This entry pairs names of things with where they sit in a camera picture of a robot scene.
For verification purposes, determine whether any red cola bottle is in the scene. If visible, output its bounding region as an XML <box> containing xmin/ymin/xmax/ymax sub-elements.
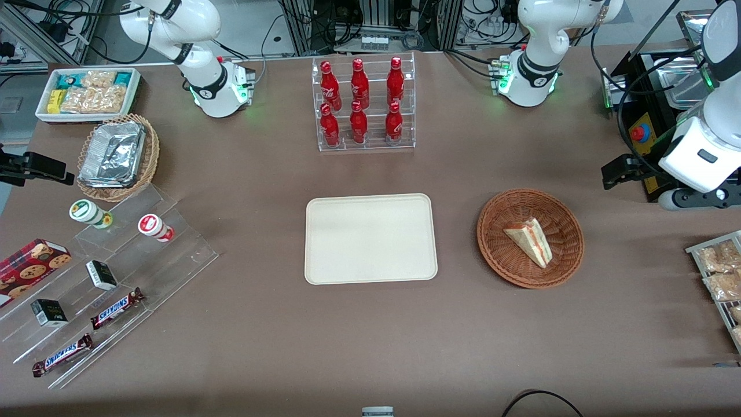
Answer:
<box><xmin>320</xmin><ymin>61</ymin><xmax>343</xmax><ymax>112</ymax></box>
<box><xmin>320</xmin><ymin>104</ymin><xmax>341</xmax><ymax>148</ymax></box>
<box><xmin>384</xmin><ymin>101</ymin><xmax>404</xmax><ymax>144</ymax></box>
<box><xmin>349</xmin><ymin>101</ymin><xmax>369</xmax><ymax>145</ymax></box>
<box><xmin>386</xmin><ymin>56</ymin><xmax>405</xmax><ymax>107</ymax></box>
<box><xmin>350</xmin><ymin>58</ymin><xmax>370</xmax><ymax>110</ymax></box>

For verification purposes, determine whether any clear acrylic stepped shelf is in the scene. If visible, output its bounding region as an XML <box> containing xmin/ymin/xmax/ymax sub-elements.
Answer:
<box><xmin>0</xmin><ymin>184</ymin><xmax>220</xmax><ymax>390</ymax></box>

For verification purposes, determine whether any brown wicker basket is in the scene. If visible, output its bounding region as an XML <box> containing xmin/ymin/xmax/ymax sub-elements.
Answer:
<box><xmin>477</xmin><ymin>188</ymin><xmax>585</xmax><ymax>290</ymax></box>

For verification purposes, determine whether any black table cable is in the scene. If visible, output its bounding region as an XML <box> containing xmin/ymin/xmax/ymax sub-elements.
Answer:
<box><xmin>500</xmin><ymin>389</ymin><xmax>586</xmax><ymax>417</ymax></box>

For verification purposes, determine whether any black right arm base cable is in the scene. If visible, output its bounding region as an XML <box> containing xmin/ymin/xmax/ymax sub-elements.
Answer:
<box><xmin>214</xmin><ymin>14</ymin><xmax>293</xmax><ymax>85</ymax></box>

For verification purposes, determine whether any cream plastic tray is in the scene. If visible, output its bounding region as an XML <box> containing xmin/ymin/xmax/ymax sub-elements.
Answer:
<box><xmin>305</xmin><ymin>193</ymin><xmax>439</xmax><ymax>286</ymax></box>

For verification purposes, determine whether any red cookie box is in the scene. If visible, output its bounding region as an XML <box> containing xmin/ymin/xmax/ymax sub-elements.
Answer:
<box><xmin>0</xmin><ymin>238</ymin><xmax>72</xmax><ymax>308</ymax></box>

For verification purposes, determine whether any light wicker basket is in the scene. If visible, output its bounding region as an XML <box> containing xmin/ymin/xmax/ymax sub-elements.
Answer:
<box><xmin>76</xmin><ymin>113</ymin><xmax>160</xmax><ymax>203</ymax></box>

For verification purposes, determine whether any aluminium frame structure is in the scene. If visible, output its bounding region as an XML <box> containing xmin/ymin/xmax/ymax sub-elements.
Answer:
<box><xmin>277</xmin><ymin>0</ymin><xmax>467</xmax><ymax>56</ymax></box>

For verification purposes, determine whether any clear acrylic bottle rack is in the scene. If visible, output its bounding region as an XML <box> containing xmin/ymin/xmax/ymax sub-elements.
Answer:
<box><xmin>311</xmin><ymin>52</ymin><xmax>417</xmax><ymax>153</ymax></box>

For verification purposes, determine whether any black food warmer machine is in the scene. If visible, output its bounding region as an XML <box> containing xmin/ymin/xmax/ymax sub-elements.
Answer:
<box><xmin>601</xmin><ymin>9</ymin><xmax>741</xmax><ymax>204</ymax></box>

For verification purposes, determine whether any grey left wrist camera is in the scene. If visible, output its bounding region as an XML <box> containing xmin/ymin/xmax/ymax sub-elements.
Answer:
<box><xmin>657</xmin><ymin>186</ymin><xmax>741</xmax><ymax>211</ymax></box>

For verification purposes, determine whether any small black box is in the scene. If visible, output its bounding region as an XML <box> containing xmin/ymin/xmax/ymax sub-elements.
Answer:
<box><xmin>85</xmin><ymin>259</ymin><xmax>119</xmax><ymax>291</ymax></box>
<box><xmin>30</xmin><ymin>298</ymin><xmax>69</xmax><ymax>328</ymax></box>

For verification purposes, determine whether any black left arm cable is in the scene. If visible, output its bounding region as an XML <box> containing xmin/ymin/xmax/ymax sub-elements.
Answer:
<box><xmin>589</xmin><ymin>0</ymin><xmax>714</xmax><ymax>181</ymax></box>

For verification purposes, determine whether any large clear cracker bag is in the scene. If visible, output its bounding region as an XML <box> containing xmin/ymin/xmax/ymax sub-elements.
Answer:
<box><xmin>60</xmin><ymin>85</ymin><xmax>127</xmax><ymax>114</ymax></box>

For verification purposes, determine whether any steel warmer pan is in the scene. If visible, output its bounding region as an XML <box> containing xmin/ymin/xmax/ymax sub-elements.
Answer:
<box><xmin>653</xmin><ymin>57</ymin><xmax>716</xmax><ymax>111</ymax></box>

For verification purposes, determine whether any white snack bin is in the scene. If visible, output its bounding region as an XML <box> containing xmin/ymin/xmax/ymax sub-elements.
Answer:
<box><xmin>35</xmin><ymin>67</ymin><xmax>142</xmax><ymax>125</ymax></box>

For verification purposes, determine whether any Snickers chocolate bar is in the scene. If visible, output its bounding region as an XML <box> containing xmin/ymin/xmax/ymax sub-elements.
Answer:
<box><xmin>90</xmin><ymin>287</ymin><xmax>146</xmax><ymax>331</ymax></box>
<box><xmin>31</xmin><ymin>333</ymin><xmax>94</xmax><ymax>378</ymax></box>

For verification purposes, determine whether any small clear cracker bag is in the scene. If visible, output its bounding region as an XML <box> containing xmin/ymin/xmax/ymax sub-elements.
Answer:
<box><xmin>81</xmin><ymin>70</ymin><xmax>117</xmax><ymax>88</ymax></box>

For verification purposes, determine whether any aluminium foil tray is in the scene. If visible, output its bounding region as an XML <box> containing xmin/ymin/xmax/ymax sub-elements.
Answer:
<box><xmin>79</xmin><ymin>121</ymin><xmax>146</xmax><ymax>189</ymax></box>

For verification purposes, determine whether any tray of wrapped pastries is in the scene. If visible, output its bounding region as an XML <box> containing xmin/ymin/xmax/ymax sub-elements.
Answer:
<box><xmin>685</xmin><ymin>230</ymin><xmax>741</xmax><ymax>355</ymax></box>

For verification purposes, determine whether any green lid cup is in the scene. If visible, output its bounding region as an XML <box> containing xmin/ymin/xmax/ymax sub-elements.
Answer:
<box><xmin>69</xmin><ymin>199</ymin><xmax>114</xmax><ymax>230</ymax></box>

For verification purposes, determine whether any triangular sandwich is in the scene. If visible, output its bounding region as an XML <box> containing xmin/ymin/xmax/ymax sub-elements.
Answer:
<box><xmin>502</xmin><ymin>218</ymin><xmax>554</xmax><ymax>269</ymax></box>

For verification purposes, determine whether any red lid cup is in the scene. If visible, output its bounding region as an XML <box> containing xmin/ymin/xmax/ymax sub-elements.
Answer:
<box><xmin>137</xmin><ymin>213</ymin><xmax>175</xmax><ymax>243</ymax></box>

